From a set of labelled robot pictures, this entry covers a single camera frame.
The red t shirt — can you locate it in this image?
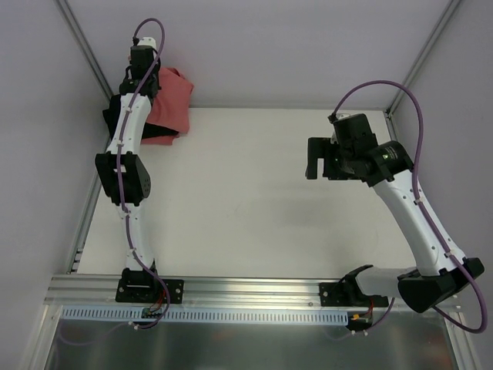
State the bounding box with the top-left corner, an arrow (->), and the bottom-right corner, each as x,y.
141,133 -> 180,146
146,67 -> 194,134

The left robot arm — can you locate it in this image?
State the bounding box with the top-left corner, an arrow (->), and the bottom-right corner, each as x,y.
95,43 -> 163,303

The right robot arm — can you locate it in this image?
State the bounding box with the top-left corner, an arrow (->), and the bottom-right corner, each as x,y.
305,113 -> 485,313

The folded black t shirt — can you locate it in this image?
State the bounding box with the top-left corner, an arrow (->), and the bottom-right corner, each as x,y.
102,95 -> 179,137

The folded red t shirt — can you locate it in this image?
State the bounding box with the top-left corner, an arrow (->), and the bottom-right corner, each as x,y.
141,133 -> 180,146

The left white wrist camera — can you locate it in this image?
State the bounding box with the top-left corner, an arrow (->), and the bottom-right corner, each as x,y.
132,37 -> 157,50

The left rear frame post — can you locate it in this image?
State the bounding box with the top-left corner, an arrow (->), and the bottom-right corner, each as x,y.
53,0 -> 113,101

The frame post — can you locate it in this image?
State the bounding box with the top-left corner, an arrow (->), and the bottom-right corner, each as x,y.
384,0 -> 463,116
53,0 -> 113,101

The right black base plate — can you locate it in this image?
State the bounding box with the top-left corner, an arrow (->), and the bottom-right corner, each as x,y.
318,281 -> 390,308

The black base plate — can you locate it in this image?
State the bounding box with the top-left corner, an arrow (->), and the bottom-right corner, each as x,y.
115,271 -> 184,304
318,281 -> 390,308

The right rear frame post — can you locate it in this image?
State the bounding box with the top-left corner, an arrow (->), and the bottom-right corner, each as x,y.
384,0 -> 463,116

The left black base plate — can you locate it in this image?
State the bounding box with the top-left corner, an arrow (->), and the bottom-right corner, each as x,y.
115,271 -> 184,304

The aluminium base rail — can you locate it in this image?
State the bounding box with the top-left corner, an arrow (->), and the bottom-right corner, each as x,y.
44,273 -> 461,310

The white slotted cable duct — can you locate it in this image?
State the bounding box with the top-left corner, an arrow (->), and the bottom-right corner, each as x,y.
60,305 -> 349,326

